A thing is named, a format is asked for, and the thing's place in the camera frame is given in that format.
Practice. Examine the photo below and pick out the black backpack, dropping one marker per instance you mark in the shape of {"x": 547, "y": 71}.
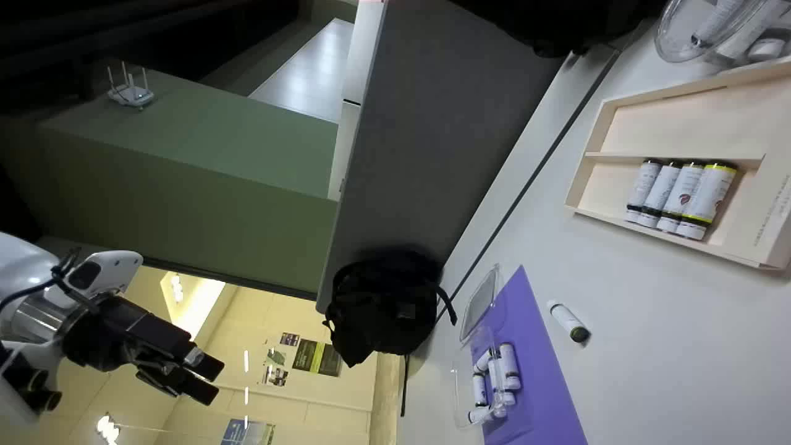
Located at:
{"x": 384, "y": 305}

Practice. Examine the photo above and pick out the green partition block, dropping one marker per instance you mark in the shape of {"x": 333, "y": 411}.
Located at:
{"x": 187, "y": 180}

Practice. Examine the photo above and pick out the white bottle with dark label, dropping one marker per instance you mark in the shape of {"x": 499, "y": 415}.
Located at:
{"x": 661, "y": 192}
{"x": 642, "y": 191}

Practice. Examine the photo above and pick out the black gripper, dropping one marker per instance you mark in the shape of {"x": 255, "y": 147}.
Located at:
{"x": 123, "y": 328}

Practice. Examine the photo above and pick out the small photo wall poster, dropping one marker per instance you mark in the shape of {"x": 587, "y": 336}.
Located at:
{"x": 274, "y": 375}

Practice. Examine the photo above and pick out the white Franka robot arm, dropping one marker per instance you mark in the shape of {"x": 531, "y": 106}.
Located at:
{"x": 19, "y": 279}

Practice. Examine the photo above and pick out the white bottle with yellow cap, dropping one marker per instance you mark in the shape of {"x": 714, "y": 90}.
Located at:
{"x": 708, "y": 197}

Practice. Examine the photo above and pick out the white wifi router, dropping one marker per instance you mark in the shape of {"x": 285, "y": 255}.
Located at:
{"x": 129, "y": 90}

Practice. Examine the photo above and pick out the purple mat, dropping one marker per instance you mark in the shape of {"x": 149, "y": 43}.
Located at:
{"x": 535, "y": 362}

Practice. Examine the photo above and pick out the wooden shelf tray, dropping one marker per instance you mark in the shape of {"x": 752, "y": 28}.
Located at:
{"x": 683, "y": 124}

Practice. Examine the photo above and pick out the blue wall poster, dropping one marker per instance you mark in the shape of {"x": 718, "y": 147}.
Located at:
{"x": 244, "y": 431}

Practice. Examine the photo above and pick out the small white bottle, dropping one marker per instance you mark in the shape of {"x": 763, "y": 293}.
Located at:
{"x": 480, "y": 378}
{"x": 490, "y": 409}
{"x": 508, "y": 366}

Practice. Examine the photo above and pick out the dark green wall poster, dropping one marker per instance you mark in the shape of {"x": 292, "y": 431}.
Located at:
{"x": 312, "y": 356}

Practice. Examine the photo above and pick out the grey partition panel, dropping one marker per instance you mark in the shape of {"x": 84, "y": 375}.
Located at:
{"x": 436, "y": 132}

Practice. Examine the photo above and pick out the white bottle with black cap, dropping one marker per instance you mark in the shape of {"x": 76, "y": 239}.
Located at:
{"x": 568, "y": 322}

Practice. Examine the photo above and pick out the white round fan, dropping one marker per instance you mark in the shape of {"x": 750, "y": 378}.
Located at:
{"x": 725, "y": 28}

